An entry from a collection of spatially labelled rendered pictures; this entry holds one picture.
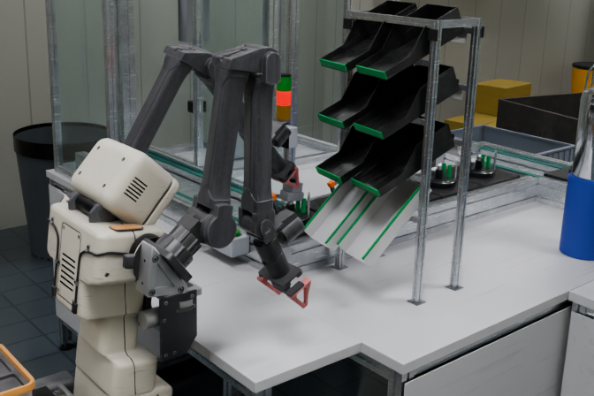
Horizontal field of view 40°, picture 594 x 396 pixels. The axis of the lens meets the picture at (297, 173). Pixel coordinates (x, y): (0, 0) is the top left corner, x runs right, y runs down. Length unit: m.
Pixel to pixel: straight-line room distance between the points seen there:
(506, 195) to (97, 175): 1.83
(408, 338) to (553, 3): 7.23
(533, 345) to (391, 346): 0.56
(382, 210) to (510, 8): 6.31
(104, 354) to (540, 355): 1.30
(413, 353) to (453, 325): 0.21
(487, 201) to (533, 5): 5.82
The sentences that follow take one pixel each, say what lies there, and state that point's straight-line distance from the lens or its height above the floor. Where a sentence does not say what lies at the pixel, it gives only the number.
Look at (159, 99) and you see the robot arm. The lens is 2.12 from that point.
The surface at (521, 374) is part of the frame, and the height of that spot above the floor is 0.65.
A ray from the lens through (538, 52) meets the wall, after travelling 9.05.
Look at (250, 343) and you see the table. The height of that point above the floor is 0.86.
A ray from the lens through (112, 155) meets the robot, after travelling 1.88.
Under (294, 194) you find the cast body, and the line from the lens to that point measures 2.62.
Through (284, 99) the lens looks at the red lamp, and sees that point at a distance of 2.76.
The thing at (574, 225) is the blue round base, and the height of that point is 0.97.
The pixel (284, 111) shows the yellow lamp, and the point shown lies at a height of 1.29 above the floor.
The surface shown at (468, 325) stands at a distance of 2.28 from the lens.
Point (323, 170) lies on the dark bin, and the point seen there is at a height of 1.21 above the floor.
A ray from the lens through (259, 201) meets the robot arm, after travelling 1.84.
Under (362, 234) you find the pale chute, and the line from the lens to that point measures 2.35.
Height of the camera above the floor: 1.84
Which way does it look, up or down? 16 degrees down
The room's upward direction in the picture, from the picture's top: 2 degrees clockwise
